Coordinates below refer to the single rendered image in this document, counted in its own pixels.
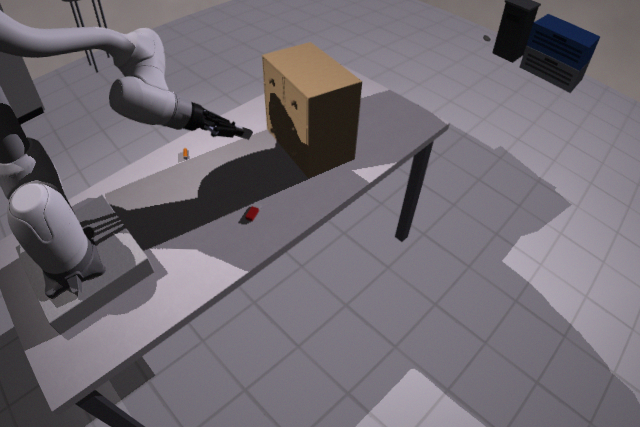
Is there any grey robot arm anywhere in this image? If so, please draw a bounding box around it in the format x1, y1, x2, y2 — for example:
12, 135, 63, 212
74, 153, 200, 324
0, 10, 192, 298

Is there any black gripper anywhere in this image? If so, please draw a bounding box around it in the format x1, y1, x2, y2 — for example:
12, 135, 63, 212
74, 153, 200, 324
183, 102, 253, 140

